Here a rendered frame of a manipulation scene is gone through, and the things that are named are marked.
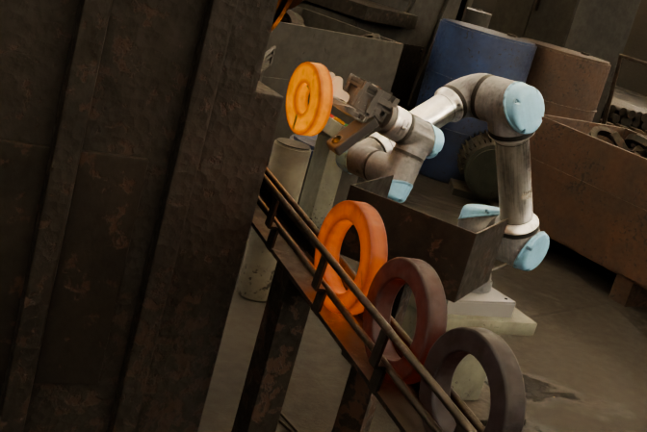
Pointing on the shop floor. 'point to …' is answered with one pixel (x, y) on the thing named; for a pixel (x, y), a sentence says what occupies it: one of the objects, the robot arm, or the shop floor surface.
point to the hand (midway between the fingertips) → (311, 90)
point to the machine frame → (126, 175)
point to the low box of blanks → (594, 197)
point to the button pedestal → (322, 177)
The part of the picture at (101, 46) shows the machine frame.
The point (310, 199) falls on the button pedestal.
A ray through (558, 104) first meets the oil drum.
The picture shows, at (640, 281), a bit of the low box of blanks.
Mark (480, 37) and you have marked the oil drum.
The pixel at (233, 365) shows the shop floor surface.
